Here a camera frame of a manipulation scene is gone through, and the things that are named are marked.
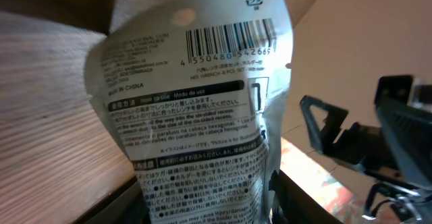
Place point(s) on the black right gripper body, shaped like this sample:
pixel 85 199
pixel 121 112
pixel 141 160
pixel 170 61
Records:
pixel 397 154

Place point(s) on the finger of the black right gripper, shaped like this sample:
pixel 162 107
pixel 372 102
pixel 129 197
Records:
pixel 322 135

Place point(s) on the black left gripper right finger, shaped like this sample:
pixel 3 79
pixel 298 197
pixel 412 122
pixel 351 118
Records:
pixel 292 205

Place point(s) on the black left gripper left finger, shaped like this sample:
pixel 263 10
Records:
pixel 126 205

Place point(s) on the red snack box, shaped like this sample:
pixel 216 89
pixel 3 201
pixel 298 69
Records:
pixel 326 190

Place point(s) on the red silver foil packet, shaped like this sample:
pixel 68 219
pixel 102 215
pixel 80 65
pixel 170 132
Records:
pixel 193 93

